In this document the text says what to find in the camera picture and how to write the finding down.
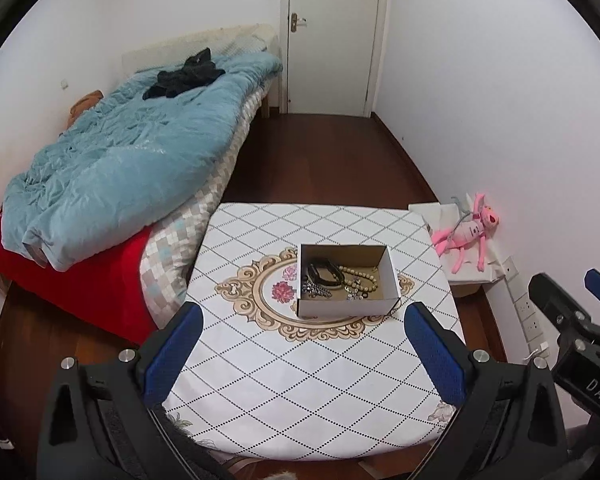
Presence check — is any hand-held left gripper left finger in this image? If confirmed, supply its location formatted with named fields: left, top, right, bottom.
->
left=37, top=302, right=204, bottom=480

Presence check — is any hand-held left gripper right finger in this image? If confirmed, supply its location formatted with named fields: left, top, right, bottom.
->
left=403, top=301, right=568, bottom=480

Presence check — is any white cardboard box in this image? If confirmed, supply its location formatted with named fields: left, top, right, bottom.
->
left=296, top=244, right=401, bottom=319

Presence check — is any wooden bead bracelet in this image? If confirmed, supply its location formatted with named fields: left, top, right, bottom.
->
left=337, top=265, right=381, bottom=297

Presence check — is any thick silver chain necklace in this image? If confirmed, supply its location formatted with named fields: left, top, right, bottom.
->
left=301, top=281, right=334, bottom=302

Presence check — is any black smart band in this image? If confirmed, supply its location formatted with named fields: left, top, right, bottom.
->
left=305, top=257, right=344, bottom=289

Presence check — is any checkered bedsheet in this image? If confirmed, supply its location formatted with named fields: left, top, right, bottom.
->
left=140, top=87, right=271, bottom=328

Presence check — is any red blanket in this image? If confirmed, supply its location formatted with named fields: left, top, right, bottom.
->
left=0, top=208, right=158, bottom=346

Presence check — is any white diamond-patterned tablecloth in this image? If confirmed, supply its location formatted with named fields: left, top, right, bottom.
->
left=162, top=202, right=466, bottom=462

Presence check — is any pink plush toy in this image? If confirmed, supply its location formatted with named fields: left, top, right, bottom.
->
left=431, top=192, right=502, bottom=275

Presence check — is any wooden table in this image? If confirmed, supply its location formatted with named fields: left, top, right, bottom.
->
left=225, top=455, right=433, bottom=480

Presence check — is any light blue blanket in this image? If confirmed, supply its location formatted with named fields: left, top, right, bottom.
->
left=2, top=52, right=284, bottom=272

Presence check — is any brown plush toy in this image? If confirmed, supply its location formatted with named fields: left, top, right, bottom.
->
left=67, top=90, right=103, bottom=128

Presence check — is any black clothing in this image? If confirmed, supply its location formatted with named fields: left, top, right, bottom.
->
left=143, top=47, right=227, bottom=101

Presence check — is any cream bed headboard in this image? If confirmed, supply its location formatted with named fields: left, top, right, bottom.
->
left=122, top=23, right=278, bottom=78

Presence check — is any white door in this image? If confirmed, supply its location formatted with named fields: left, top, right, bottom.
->
left=280, top=0, right=383, bottom=118

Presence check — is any white wall socket strip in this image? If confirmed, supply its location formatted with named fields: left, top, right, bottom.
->
left=502, top=256, right=551, bottom=358

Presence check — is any grey wire hanger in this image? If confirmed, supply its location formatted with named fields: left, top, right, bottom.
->
left=452, top=196, right=477, bottom=222

